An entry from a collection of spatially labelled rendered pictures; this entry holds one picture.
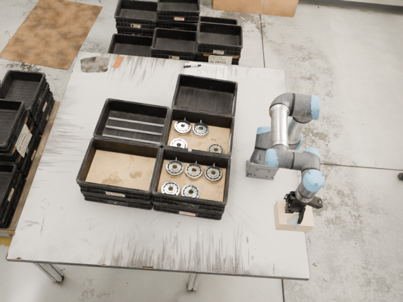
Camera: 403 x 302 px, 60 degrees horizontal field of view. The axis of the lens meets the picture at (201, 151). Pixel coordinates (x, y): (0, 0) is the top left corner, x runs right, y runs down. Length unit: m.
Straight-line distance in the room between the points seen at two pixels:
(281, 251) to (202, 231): 0.45
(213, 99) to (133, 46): 1.45
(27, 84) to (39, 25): 1.33
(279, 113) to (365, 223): 1.75
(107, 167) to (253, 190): 0.87
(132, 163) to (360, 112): 2.53
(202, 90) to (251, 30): 2.08
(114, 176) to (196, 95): 0.79
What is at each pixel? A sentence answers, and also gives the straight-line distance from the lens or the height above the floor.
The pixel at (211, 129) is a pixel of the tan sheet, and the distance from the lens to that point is 2.21.
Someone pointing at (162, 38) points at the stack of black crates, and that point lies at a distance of 3.52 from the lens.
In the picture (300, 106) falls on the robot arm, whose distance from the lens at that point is 1.74.
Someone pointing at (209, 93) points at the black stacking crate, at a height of 0.83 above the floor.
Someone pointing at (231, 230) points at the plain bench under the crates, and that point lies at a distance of 2.03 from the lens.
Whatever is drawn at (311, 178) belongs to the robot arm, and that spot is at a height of 1.45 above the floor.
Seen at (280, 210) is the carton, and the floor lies 1.12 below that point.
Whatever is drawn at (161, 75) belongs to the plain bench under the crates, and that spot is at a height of 0.70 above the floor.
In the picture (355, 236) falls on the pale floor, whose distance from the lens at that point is 3.10.
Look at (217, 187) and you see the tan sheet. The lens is 1.99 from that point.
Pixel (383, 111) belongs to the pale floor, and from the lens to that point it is 4.02.
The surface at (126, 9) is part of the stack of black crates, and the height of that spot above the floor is 0.38.
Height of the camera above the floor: 2.57
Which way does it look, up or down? 56 degrees down
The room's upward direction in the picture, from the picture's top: 8 degrees clockwise
